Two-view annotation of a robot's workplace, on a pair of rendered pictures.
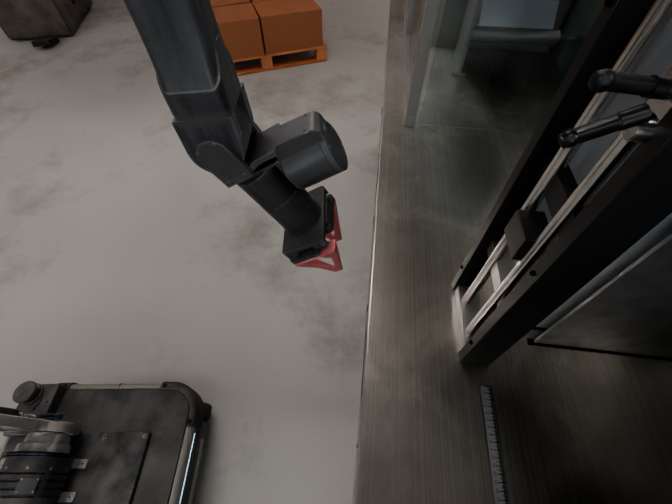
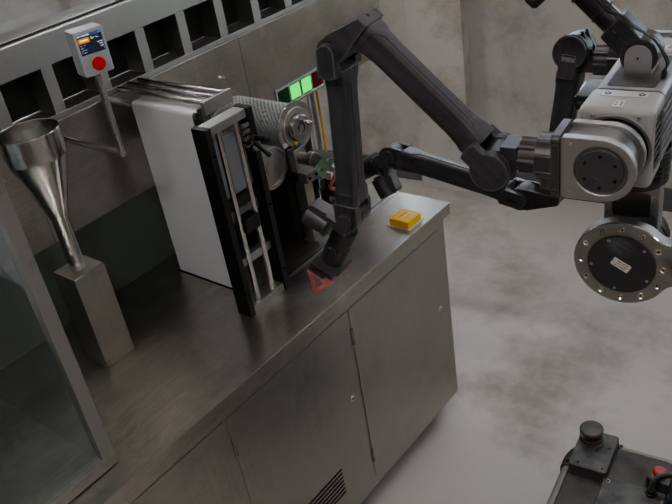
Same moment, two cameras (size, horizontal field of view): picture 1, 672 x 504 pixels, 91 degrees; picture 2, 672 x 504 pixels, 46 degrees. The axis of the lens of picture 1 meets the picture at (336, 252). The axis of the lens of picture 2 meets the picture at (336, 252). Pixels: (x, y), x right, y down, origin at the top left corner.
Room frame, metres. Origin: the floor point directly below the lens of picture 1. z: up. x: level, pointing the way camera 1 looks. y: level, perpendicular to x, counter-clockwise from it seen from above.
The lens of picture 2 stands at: (1.59, 0.99, 2.11)
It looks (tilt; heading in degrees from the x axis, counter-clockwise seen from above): 31 degrees down; 216
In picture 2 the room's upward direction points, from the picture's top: 10 degrees counter-clockwise
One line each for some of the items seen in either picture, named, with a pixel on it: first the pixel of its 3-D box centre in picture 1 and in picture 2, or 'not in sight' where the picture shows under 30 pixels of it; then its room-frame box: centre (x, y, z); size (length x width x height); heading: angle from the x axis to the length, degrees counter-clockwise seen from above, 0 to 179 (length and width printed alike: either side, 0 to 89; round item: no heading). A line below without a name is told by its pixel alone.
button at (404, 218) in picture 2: not in sight; (405, 218); (-0.23, -0.06, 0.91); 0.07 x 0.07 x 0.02; 83
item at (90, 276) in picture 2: not in sight; (76, 262); (0.60, -0.50, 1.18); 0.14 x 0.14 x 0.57
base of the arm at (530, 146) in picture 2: not in sight; (544, 155); (0.30, 0.56, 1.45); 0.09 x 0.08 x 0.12; 1
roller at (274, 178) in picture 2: not in sight; (241, 160); (0.00, -0.45, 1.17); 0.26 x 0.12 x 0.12; 83
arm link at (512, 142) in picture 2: not in sight; (503, 162); (0.31, 0.48, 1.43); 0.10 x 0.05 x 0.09; 91
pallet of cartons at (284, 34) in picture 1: (255, 29); not in sight; (3.52, 0.76, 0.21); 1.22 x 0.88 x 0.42; 104
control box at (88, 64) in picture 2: not in sight; (90, 50); (0.44, -0.41, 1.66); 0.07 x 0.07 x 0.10; 68
